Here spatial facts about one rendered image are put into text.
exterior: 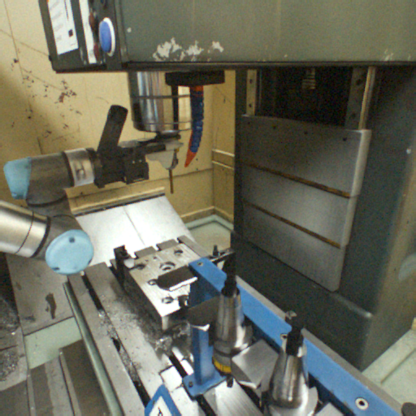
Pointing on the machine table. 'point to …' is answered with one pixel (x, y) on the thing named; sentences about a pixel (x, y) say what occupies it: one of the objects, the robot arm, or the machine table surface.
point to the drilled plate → (168, 317)
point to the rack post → (201, 353)
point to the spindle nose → (158, 103)
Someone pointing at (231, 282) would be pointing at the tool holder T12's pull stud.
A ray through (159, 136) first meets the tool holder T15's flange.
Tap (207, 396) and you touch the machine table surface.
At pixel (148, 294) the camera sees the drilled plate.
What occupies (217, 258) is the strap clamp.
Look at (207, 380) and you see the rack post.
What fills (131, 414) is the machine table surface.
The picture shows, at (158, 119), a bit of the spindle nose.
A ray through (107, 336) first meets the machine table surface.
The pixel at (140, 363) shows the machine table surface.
